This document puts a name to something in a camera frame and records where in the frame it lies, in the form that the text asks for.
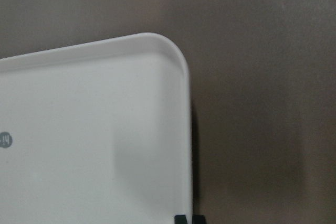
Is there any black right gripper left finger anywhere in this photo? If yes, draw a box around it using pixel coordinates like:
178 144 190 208
174 215 187 224

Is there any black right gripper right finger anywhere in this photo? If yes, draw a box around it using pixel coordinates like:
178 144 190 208
192 215 206 224

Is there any cream rectangular tray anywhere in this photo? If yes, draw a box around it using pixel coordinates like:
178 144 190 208
1 33 193 223

